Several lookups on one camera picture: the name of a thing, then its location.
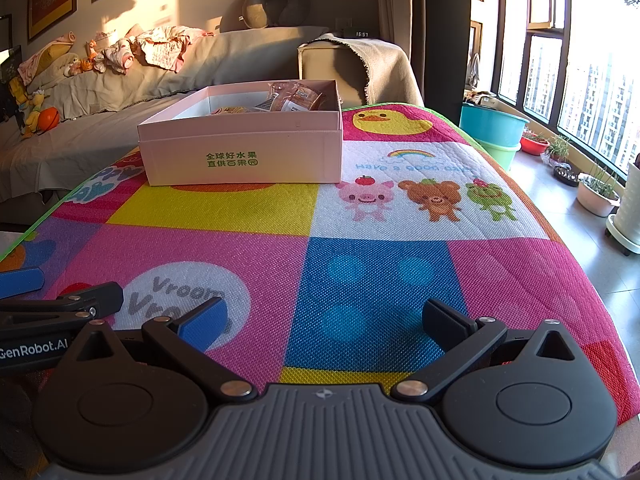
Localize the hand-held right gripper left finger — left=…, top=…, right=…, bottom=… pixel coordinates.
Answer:
left=60, top=296, right=255, bottom=403

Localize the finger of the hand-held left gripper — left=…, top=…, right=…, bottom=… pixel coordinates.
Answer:
left=0, top=266, right=47, bottom=302
left=0, top=281, right=125, bottom=330

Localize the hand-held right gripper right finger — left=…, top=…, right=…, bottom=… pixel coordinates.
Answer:
left=390, top=298, right=581, bottom=403

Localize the pink cardboard box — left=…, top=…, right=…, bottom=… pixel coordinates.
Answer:
left=136, top=79, right=343, bottom=187

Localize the brown bread packet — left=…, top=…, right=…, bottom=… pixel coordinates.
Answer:
left=267, top=81, right=328, bottom=112

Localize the colourful cartoon play mat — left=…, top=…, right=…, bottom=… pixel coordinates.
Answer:
left=0, top=102, right=640, bottom=428

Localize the yellow plush toy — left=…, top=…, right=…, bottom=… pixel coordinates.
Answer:
left=20, top=89, right=48, bottom=138

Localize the beige sofa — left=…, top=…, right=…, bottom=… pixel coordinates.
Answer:
left=0, top=25, right=426, bottom=206

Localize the green plastic basin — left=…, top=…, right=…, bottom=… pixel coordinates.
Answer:
left=472, top=137, right=521, bottom=171

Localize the yellow cartoon toy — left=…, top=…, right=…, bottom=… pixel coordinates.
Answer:
left=7, top=75, right=28, bottom=106

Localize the dark plant tray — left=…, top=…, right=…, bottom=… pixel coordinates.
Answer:
left=552, top=165, right=581, bottom=187

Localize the white planter with plants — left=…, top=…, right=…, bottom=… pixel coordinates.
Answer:
left=577, top=160, right=622, bottom=218

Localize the red plant pot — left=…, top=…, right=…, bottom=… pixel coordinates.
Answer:
left=520, top=132, right=551, bottom=157

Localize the teal plastic basin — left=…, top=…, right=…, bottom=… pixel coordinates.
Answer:
left=459, top=102, right=530, bottom=148

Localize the small potted plant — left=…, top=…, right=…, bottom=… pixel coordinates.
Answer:
left=545, top=135, right=573, bottom=166

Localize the tall white pot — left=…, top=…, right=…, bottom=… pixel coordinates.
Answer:
left=605, top=160, right=640, bottom=256

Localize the small orange doll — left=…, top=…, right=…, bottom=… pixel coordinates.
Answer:
left=62, top=52, right=101, bottom=78

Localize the pink baby garment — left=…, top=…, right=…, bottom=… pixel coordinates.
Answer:
left=17, top=30, right=76, bottom=83

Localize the floral baby garment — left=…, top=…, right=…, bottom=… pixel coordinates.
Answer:
left=92, top=35, right=136, bottom=75

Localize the black digital clock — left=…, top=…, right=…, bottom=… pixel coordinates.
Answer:
left=336, top=17, right=371, bottom=40

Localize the large window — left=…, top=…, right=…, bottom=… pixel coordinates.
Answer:
left=470, top=0, right=640, bottom=181

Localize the grey neck pillow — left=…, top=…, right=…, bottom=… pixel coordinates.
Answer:
left=239, top=0, right=308, bottom=28

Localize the beige curtain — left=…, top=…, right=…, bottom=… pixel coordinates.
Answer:
left=375, top=0, right=473, bottom=111

